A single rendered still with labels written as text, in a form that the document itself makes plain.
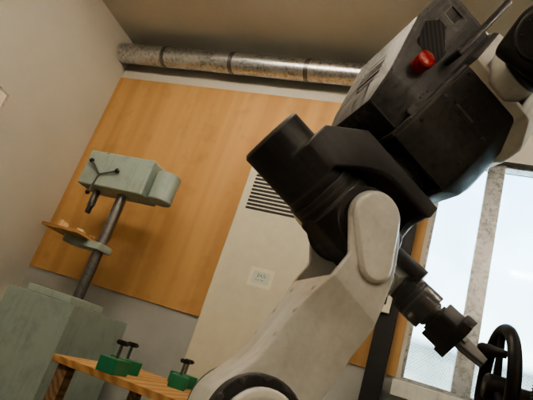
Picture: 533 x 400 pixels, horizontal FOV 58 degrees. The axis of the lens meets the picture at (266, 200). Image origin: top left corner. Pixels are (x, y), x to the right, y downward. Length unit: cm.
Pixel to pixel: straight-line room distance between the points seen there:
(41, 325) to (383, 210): 209
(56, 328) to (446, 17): 214
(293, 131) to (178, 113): 279
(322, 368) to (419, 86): 48
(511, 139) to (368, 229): 33
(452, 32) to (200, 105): 268
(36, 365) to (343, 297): 202
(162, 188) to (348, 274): 207
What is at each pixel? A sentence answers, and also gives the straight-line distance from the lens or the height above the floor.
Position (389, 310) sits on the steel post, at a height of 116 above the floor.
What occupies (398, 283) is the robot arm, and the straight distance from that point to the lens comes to 109.
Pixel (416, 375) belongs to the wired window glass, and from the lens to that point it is 269.
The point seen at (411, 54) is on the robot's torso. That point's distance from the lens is 88.
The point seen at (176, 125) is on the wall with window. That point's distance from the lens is 346.
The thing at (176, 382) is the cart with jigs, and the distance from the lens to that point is 202.
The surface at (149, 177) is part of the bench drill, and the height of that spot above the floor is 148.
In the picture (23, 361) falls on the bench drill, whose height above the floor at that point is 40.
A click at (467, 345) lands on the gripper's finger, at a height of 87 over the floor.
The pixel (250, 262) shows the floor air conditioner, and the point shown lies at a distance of 252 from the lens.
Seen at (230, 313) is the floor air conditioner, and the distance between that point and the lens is 249.
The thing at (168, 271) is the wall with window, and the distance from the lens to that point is 301.
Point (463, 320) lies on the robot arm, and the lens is 108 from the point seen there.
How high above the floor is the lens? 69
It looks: 19 degrees up
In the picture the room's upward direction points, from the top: 18 degrees clockwise
